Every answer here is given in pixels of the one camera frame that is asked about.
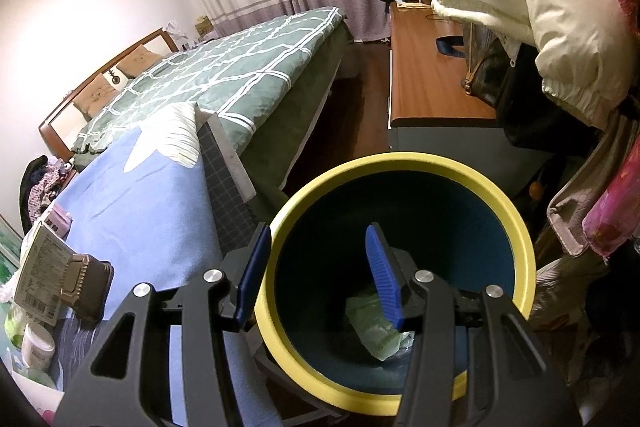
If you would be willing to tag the pink flowered bag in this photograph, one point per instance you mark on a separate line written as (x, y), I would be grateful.
(615, 212)

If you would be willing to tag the dark checked cloth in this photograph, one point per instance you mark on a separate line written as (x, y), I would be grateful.
(220, 187)

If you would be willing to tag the brown patterned handbag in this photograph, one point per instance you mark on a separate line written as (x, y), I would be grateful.
(487, 67)

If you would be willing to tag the green white packet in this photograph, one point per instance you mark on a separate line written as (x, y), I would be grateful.
(367, 327)

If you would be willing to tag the dark brown ribbed box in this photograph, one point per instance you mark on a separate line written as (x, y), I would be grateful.
(92, 287)

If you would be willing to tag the cream puffer jacket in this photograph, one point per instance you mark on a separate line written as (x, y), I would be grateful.
(550, 7)

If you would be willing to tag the brown pillow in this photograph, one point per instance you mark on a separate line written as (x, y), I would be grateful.
(140, 59)
(97, 94)

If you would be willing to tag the wooden bed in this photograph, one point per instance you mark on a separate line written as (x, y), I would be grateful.
(300, 117)

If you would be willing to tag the wooden desk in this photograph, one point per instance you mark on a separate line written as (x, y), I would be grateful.
(425, 72)

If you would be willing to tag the green checked quilt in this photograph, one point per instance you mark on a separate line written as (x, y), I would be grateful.
(240, 72)

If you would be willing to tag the blue star print tablecloth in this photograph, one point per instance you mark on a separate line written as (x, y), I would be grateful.
(140, 207)

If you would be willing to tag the clothes heap on chair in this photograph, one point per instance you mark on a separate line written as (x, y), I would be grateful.
(42, 192)

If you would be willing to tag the pink milk carton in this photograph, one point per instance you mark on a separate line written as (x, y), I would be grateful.
(57, 221)

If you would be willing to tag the white and green plastic bottle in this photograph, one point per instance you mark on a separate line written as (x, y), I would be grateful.
(16, 324)

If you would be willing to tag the white jar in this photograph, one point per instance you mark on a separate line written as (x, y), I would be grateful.
(39, 349)

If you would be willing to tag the small orange ball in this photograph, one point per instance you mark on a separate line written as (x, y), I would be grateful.
(535, 190)

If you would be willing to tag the black bag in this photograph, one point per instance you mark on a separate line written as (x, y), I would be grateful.
(540, 117)

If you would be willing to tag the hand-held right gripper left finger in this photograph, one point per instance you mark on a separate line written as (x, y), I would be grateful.
(251, 274)

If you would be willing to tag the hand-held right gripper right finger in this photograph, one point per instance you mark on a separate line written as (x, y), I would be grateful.
(382, 277)

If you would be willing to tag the beige cloth bag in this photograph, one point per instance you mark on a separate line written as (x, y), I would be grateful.
(580, 202)

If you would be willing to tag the yellow round waste bin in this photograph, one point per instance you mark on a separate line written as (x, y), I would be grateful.
(400, 162)

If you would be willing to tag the small cardboard box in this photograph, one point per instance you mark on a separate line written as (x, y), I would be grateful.
(203, 24)

